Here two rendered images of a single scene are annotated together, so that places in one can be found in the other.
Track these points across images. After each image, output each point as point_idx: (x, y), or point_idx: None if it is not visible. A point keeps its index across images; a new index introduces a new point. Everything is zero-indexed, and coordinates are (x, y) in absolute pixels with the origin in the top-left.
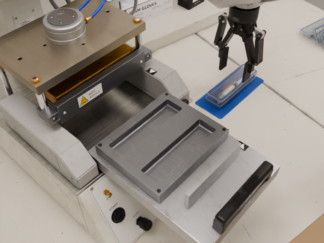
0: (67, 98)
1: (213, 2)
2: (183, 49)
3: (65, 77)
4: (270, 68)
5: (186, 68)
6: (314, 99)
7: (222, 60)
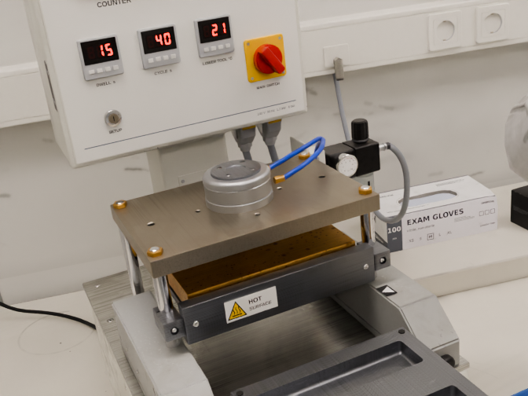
0: (206, 298)
1: (517, 169)
2: (506, 299)
3: (207, 259)
4: None
5: (504, 332)
6: None
7: None
